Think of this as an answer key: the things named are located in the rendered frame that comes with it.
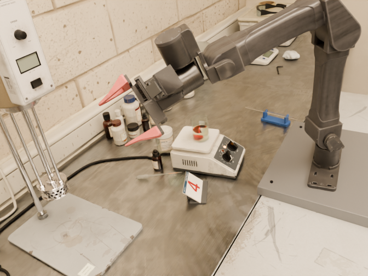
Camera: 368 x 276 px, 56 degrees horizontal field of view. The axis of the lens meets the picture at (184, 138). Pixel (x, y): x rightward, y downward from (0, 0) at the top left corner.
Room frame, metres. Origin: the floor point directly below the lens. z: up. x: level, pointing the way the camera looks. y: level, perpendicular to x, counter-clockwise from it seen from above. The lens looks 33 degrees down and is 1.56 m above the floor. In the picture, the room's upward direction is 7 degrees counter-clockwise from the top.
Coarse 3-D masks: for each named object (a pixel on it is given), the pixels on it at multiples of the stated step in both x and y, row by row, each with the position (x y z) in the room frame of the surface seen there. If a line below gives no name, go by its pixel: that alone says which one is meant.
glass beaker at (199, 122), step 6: (198, 114) 0.90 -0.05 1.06; (204, 114) 0.89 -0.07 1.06; (192, 120) 0.88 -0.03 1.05; (198, 120) 0.89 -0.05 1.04; (204, 120) 0.89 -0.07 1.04; (192, 126) 0.86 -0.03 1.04; (198, 126) 0.85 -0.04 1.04; (204, 126) 0.85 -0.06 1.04; (192, 132) 0.86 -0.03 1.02; (198, 132) 0.85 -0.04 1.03; (204, 132) 0.85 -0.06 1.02; (198, 138) 0.85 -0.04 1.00; (204, 138) 0.85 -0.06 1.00
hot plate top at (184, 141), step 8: (184, 128) 0.94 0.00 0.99; (184, 136) 0.89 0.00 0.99; (192, 136) 0.89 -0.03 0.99; (216, 136) 0.87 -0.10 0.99; (176, 144) 0.86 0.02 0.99; (184, 144) 0.85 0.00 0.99; (192, 144) 0.85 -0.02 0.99; (200, 144) 0.84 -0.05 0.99; (208, 144) 0.83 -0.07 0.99; (200, 152) 0.81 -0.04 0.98; (208, 152) 0.80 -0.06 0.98
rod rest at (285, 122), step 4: (264, 112) 1.07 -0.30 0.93; (264, 116) 1.07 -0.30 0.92; (268, 116) 1.08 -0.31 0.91; (272, 116) 1.08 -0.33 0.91; (264, 120) 1.06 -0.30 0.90; (268, 120) 1.05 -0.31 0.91; (272, 120) 1.05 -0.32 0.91; (276, 120) 1.04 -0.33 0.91; (280, 120) 1.04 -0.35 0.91; (284, 120) 1.02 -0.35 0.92; (288, 120) 1.03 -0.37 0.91; (276, 124) 1.03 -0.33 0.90; (280, 124) 1.02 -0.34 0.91; (284, 124) 1.01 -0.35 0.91; (288, 124) 1.02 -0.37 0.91
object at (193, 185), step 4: (188, 172) 0.78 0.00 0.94; (188, 176) 0.76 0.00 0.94; (192, 176) 0.77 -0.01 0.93; (188, 180) 0.75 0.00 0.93; (192, 180) 0.76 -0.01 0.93; (196, 180) 0.76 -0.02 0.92; (200, 180) 0.77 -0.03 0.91; (188, 184) 0.73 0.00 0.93; (192, 184) 0.74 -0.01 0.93; (196, 184) 0.75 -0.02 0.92; (200, 184) 0.76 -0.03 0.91; (188, 188) 0.72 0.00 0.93; (192, 188) 0.72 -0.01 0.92; (196, 188) 0.73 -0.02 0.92; (188, 192) 0.70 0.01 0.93; (192, 192) 0.71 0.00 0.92; (196, 192) 0.72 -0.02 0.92; (192, 196) 0.70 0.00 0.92; (196, 196) 0.70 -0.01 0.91
